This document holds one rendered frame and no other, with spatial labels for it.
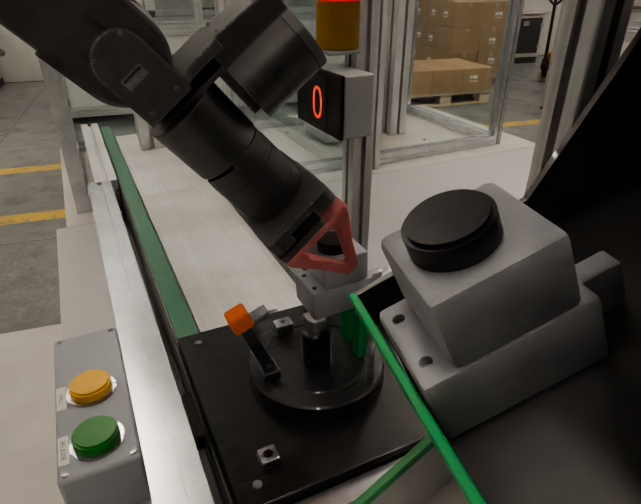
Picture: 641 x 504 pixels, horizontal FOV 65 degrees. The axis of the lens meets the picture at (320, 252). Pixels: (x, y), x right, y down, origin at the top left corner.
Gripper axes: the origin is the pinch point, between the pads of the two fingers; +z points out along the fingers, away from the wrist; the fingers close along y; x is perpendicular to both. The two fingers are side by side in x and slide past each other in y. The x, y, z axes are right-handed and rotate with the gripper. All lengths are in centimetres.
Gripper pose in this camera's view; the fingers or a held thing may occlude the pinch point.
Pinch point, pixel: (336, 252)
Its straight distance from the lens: 47.3
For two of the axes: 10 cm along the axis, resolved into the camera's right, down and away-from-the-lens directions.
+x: -6.9, 7.2, 0.3
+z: 5.9, 5.3, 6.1
